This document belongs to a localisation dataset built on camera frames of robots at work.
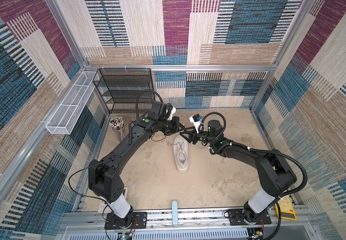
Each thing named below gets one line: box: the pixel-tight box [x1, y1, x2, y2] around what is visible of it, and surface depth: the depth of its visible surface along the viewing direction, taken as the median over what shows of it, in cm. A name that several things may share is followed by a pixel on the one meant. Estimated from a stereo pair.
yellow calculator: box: [274, 194, 297, 221], surface depth 76 cm
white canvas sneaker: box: [173, 135, 190, 173], surface depth 91 cm
